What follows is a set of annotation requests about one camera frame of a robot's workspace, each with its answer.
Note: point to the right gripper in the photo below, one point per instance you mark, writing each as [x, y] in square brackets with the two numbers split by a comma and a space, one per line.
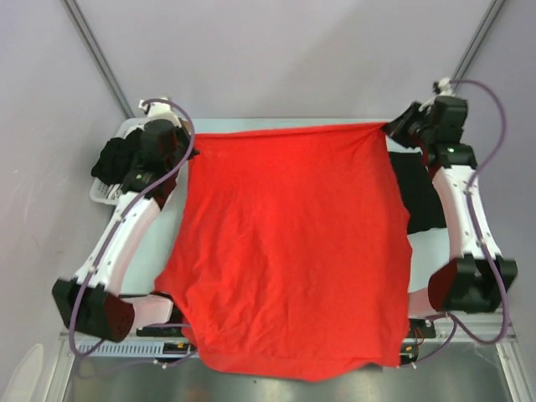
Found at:
[396, 129]

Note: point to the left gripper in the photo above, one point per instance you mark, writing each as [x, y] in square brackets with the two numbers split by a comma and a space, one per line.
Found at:
[189, 152]

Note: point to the black tank top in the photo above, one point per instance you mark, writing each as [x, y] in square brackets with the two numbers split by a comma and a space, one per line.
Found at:
[418, 194]

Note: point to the red garment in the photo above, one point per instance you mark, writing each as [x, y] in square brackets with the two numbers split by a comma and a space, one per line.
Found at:
[292, 259]

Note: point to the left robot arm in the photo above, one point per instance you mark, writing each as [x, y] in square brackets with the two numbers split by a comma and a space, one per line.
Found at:
[91, 302]

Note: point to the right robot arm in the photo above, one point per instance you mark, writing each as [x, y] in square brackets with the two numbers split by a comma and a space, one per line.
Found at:
[477, 276]

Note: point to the striped black white garment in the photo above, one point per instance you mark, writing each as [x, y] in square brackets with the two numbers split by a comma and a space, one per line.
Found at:
[114, 191]

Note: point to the white laundry basket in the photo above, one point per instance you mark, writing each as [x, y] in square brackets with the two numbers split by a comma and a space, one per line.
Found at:
[99, 190]

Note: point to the right aluminium frame post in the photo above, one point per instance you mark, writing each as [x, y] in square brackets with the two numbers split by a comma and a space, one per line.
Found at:
[479, 38]

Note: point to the aluminium frame post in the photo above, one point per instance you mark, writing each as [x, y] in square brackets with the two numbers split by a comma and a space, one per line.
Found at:
[95, 51]
[479, 38]

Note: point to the left aluminium frame post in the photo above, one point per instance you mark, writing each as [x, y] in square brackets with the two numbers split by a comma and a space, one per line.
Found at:
[95, 51]

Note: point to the slotted cable duct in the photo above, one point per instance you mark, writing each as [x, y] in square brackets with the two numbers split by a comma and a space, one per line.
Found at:
[138, 349]

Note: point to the aluminium extrusion rail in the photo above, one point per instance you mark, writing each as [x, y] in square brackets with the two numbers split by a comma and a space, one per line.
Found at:
[485, 326]

